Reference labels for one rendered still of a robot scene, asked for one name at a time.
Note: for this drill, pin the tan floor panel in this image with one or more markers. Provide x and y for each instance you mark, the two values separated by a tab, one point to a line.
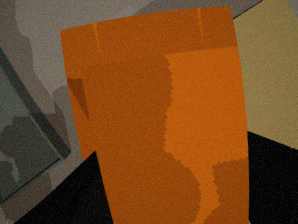
267	42

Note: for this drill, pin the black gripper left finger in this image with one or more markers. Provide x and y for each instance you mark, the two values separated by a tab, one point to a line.
80	199

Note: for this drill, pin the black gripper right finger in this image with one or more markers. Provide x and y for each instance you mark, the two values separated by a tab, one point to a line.
273	180

